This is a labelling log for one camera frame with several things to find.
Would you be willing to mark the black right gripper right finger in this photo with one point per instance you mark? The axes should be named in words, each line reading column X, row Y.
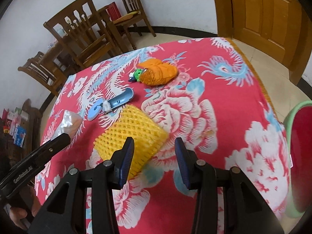
column 245, row 210

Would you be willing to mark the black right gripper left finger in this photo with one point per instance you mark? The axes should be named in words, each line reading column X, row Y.
column 65, row 209

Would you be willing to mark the yellow foam fruit net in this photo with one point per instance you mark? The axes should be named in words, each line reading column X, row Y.
column 148, row 137

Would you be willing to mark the red green trash bin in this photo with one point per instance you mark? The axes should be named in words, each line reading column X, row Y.
column 298, row 135

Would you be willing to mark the person's left hand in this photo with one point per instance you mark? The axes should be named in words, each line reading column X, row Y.
column 17, row 214

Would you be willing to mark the colourful boxes on shelf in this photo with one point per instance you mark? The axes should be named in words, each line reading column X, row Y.
column 15, row 124

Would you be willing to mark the clear crumpled plastic bag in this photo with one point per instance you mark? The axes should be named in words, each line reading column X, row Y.
column 69, row 125

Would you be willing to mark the low wooden chair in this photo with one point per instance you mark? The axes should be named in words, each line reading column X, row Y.
column 47, row 74

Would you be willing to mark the blue plastic lint roller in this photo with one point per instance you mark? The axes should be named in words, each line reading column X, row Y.
column 105, row 106

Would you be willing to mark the red floral tablecloth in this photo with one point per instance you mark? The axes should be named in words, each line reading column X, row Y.
column 215, row 104

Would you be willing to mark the small green toy figure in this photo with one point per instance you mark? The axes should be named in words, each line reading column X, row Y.
column 135, row 75

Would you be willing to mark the large wooden chair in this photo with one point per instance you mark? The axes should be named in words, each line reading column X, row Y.
column 80, row 36

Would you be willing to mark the orange crumpled wrapper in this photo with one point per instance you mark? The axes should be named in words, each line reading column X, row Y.
column 156, row 72

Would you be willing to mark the wooden door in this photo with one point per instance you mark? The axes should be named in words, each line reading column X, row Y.
column 279, row 28

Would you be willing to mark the far wooden chair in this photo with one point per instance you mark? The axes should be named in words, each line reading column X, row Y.
column 135, row 13

